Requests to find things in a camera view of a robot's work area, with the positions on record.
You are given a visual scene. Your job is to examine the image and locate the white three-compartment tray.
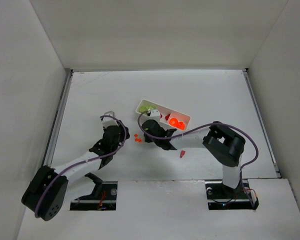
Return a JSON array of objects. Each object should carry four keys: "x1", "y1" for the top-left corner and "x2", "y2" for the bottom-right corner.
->
[{"x1": 135, "y1": 99, "x2": 191, "y2": 131}]

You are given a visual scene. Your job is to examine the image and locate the purple cable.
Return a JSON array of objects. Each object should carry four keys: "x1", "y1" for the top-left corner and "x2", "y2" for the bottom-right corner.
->
[
  {"x1": 137, "y1": 111, "x2": 260, "y2": 208},
  {"x1": 34, "y1": 114, "x2": 130, "y2": 219}
]

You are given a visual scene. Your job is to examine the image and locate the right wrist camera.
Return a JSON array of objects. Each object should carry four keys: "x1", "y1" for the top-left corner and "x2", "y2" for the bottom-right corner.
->
[{"x1": 147, "y1": 109, "x2": 162, "y2": 122}]

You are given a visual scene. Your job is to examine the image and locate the left metal rail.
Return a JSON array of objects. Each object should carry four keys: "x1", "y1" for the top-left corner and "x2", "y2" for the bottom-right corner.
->
[{"x1": 37, "y1": 68, "x2": 74, "y2": 170}]

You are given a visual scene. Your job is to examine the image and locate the metal rail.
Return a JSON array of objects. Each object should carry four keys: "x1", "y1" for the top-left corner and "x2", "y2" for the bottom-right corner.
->
[
  {"x1": 242, "y1": 68, "x2": 277, "y2": 164},
  {"x1": 37, "y1": 68, "x2": 74, "y2": 170}
]

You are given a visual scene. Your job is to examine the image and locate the orange round lego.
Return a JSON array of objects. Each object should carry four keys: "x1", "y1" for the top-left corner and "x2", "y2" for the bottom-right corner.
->
[
  {"x1": 176, "y1": 121, "x2": 186, "y2": 130},
  {"x1": 169, "y1": 117, "x2": 179, "y2": 128}
]

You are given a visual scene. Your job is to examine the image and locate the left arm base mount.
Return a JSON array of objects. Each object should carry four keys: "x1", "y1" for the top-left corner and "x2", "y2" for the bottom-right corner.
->
[{"x1": 69, "y1": 173, "x2": 118, "y2": 212}]

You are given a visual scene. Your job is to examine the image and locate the right metal rail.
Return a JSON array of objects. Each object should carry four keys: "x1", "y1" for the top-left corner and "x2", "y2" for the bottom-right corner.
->
[{"x1": 242, "y1": 68, "x2": 277, "y2": 164}]

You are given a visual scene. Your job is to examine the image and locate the green lego block large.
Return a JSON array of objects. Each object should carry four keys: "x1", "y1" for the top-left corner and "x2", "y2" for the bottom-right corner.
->
[{"x1": 138, "y1": 105, "x2": 148, "y2": 113}]

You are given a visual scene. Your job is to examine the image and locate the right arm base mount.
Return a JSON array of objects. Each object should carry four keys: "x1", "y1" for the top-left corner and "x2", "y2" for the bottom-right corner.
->
[{"x1": 205, "y1": 181, "x2": 259, "y2": 210}]

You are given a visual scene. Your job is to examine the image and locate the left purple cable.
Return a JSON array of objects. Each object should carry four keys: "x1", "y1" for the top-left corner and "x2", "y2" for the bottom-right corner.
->
[{"x1": 34, "y1": 114, "x2": 130, "y2": 219}]

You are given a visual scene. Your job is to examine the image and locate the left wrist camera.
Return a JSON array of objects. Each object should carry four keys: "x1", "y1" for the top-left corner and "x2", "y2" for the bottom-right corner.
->
[{"x1": 100, "y1": 110, "x2": 118, "y2": 129}]

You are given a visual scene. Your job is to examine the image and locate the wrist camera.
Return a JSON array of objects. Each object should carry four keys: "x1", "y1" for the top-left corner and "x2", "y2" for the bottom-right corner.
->
[
  {"x1": 147, "y1": 109, "x2": 162, "y2": 122},
  {"x1": 100, "y1": 110, "x2": 118, "y2": 129}
]

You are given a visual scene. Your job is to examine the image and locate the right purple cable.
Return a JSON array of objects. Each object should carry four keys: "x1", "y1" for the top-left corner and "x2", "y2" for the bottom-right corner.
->
[{"x1": 137, "y1": 111, "x2": 260, "y2": 208}]

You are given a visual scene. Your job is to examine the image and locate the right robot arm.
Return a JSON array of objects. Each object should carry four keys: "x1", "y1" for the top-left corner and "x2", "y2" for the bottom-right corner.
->
[{"x1": 141, "y1": 119, "x2": 246, "y2": 189}]

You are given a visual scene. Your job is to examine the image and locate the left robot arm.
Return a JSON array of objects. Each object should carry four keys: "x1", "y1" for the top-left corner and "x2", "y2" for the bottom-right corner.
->
[{"x1": 21, "y1": 125, "x2": 130, "y2": 222}]

